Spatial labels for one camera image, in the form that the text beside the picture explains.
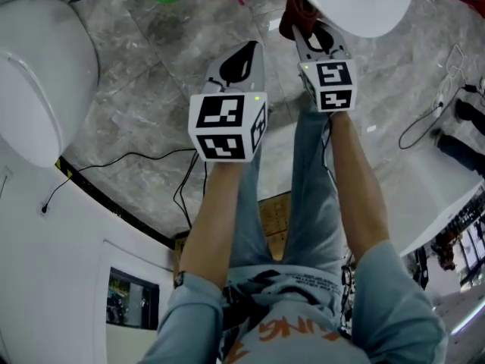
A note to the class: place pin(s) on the person's light blue jeans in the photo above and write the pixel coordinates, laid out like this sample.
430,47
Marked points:
310,203

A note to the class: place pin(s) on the black yellow edge strip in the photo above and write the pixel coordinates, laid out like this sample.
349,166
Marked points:
65,170

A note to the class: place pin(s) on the white tankless smart toilet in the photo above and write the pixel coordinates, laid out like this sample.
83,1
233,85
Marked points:
38,70

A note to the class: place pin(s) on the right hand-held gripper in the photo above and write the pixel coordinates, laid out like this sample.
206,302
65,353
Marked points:
333,74

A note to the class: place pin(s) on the person's light blue sweatshirt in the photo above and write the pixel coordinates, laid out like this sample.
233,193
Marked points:
398,309

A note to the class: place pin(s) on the dark red cloth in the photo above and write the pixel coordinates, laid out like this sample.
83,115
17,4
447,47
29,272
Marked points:
295,13

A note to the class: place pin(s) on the black framed wall window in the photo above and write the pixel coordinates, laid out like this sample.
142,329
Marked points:
129,302

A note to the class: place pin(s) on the white power strip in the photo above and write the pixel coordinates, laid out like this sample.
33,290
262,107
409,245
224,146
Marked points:
439,104

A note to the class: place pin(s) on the person's left forearm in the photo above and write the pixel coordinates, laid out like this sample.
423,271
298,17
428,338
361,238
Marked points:
219,222

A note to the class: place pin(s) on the white toilet with tank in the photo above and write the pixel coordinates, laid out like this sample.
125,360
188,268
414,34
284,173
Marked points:
360,2

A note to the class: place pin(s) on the person's right forearm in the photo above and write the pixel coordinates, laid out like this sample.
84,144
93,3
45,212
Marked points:
360,188

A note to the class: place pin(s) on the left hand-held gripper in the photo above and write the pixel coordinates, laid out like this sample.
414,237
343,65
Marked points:
219,112

